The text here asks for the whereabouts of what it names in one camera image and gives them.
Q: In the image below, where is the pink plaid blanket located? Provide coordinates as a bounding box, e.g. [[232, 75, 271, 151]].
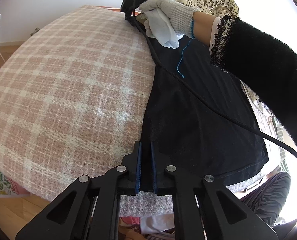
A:
[[0, 5, 172, 216]]

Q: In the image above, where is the black cable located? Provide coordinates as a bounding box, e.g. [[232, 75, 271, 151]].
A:
[[128, 0, 297, 167]]

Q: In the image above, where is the right forearm black fuzzy sleeve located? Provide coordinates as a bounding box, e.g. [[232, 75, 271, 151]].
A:
[[192, 11, 297, 158]]

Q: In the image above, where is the black t-shirt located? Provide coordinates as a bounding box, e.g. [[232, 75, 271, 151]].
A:
[[140, 37, 269, 191]]

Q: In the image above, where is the metal door stopper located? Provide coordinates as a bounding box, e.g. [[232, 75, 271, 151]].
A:
[[30, 28, 40, 36]]

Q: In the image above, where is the grey striped trouser leg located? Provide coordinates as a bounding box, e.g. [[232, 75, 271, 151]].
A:
[[240, 172, 291, 227]]

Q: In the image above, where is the orange floral bed sheet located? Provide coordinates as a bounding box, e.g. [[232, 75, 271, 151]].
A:
[[98, 4, 142, 16]]

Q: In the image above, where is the right hand grey glove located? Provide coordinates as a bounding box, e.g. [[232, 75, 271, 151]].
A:
[[139, 0, 200, 49]]

